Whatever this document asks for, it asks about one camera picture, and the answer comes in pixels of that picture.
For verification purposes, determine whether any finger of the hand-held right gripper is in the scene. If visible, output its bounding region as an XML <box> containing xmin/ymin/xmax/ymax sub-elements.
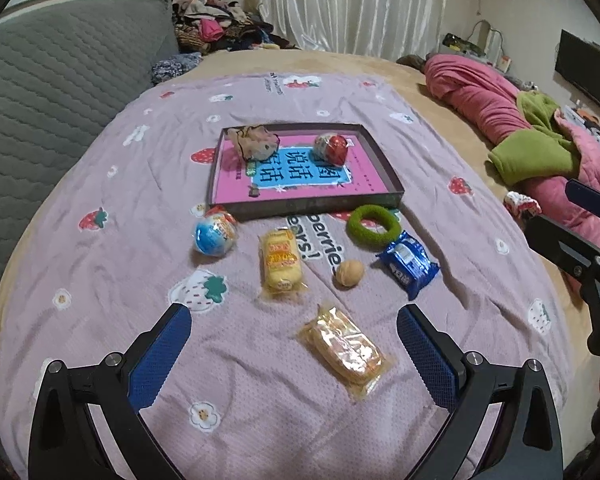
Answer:
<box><xmin>565</xmin><ymin>178</ymin><xmax>600</xmax><ymax>222</ymax></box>
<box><xmin>522</xmin><ymin>213</ymin><xmax>600</xmax><ymax>356</ymax></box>

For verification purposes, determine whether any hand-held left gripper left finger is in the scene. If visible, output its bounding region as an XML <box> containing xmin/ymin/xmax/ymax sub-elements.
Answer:
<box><xmin>27</xmin><ymin>302</ymin><xmax>193</xmax><ymax>480</ymax></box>

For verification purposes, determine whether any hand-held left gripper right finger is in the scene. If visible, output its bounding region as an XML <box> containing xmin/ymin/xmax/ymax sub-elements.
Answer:
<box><xmin>396</xmin><ymin>302</ymin><xmax>566</xmax><ymax>480</ymax></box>

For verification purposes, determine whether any clear biscuit packet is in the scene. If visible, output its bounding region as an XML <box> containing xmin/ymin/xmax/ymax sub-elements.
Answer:
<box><xmin>297</xmin><ymin>302</ymin><xmax>396</xmax><ymax>403</ymax></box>

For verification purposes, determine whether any blue cookie packet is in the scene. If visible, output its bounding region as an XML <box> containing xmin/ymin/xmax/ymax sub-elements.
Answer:
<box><xmin>376</xmin><ymin>230</ymin><xmax>441</xmax><ymax>298</ymax></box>

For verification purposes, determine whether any walnut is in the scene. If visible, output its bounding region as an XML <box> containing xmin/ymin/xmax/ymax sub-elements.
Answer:
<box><xmin>334</xmin><ymin>259</ymin><xmax>366</xmax><ymax>290</ymax></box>

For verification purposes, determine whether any blue and white toy egg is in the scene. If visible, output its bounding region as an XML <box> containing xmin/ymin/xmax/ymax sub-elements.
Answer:
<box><xmin>194</xmin><ymin>208</ymin><xmax>239</xmax><ymax>256</ymax></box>

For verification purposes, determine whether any dark shallow cardboard box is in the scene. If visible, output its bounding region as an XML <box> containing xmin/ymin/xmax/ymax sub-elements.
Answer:
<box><xmin>206</xmin><ymin>122</ymin><xmax>406</xmax><ymax>222</ymax></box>

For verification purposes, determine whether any knitted colourful cloth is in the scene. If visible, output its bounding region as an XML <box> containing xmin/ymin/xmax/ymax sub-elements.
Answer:
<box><xmin>504</xmin><ymin>192</ymin><xmax>543</xmax><ymax>222</ymax></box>

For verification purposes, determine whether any green fleece blanket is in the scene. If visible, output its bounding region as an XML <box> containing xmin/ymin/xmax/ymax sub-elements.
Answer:
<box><xmin>487</xmin><ymin>91</ymin><xmax>581</xmax><ymax>186</ymax></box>

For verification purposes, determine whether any purple strawberry printed blanket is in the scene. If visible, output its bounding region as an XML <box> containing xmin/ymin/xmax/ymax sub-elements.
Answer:
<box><xmin>0</xmin><ymin>72</ymin><xmax>576</xmax><ymax>480</ymax></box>

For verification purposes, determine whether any black television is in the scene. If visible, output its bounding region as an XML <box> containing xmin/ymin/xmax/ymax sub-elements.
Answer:
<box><xmin>555</xmin><ymin>30</ymin><xmax>600</xmax><ymax>118</ymax></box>

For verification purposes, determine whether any pink quilt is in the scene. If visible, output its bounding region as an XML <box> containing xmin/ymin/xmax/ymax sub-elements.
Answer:
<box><xmin>422</xmin><ymin>52</ymin><xmax>600</xmax><ymax>256</ymax></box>

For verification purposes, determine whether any yellow cake packet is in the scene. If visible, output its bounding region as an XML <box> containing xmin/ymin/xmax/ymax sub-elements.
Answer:
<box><xmin>257</xmin><ymin>227</ymin><xmax>308</xmax><ymax>301</ymax></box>

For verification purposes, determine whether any pink book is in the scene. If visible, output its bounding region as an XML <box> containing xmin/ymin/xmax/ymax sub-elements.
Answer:
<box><xmin>215</xmin><ymin>132</ymin><xmax>381</xmax><ymax>201</ymax></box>

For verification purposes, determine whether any brown cloth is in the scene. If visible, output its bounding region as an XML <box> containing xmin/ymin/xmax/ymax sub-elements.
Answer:
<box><xmin>397</xmin><ymin>52</ymin><xmax>431</xmax><ymax>72</ymax></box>

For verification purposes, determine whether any red wrapped ball snack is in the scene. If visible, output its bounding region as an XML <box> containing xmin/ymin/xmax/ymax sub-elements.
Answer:
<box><xmin>314</xmin><ymin>132</ymin><xmax>351</xmax><ymax>165</ymax></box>

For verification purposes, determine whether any grey quilted headboard cushion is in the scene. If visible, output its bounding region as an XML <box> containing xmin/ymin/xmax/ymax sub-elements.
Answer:
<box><xmin>0</xmin><ymin>0</ymin><xmax>181</xmax><ymax>461</ymax></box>

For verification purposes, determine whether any blue patterned cloth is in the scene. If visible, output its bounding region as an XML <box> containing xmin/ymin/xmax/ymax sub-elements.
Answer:
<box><xmin>151</xmin><ymin>54</ymin><xmax>202</xmax><ymax>86</ymax></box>

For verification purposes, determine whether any white curtain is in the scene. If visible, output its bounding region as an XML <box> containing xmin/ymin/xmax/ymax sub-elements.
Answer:
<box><xmin>252</xmin><ymin>0</ymin><xmax>461</xmax><ymax>61</ymax></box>

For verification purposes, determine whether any pile of clothes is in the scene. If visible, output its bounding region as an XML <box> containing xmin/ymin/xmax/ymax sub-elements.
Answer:
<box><xmin>170</xmin><ymin>0</ymin><xmax>301</xmax><ymax>56</ymax></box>

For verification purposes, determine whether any green fuzzy ring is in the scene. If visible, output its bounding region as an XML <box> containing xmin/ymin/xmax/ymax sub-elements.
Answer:
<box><xmin>346</xmin><ymin>204</ymin><xmax>400</xmax><ymax>248</ymax></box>

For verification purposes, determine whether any white arched metal frame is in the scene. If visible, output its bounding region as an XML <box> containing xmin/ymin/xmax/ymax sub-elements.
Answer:
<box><xmin>467</xmin><ymin>20</ymin><xmax>506</xmax><ymax>63</ymax></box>

